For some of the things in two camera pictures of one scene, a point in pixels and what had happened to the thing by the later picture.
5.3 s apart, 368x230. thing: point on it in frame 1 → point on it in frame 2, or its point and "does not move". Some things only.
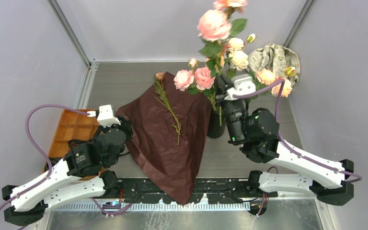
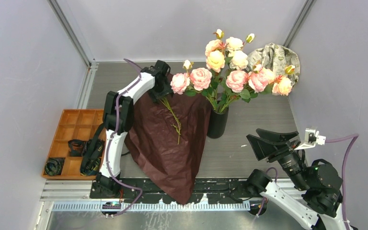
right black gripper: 222,85 → 261,147
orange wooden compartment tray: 73,125 does not move
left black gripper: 124,124 → 167,90
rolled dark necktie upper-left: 73,143 does not move
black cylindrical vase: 214,130 does not move
